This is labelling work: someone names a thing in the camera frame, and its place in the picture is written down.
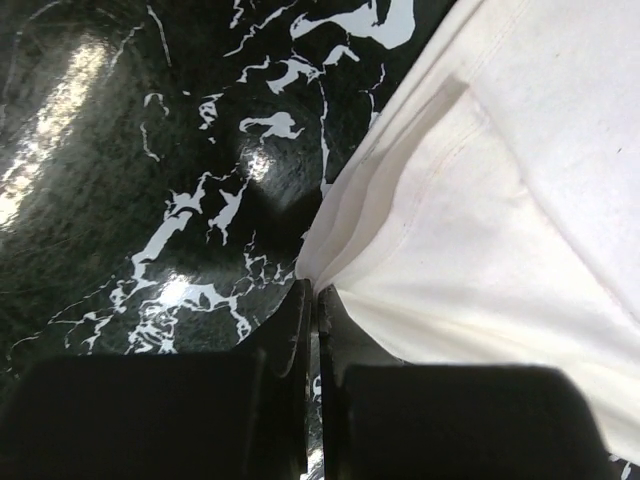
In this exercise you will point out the cream white t shirt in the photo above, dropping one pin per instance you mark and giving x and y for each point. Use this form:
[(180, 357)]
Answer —
[(491, 214)]

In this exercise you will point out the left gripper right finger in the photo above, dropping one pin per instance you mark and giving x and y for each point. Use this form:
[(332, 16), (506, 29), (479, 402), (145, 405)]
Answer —
[(387, 419)]

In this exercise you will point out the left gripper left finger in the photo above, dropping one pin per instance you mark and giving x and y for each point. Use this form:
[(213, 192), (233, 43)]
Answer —
[(238, 414)]

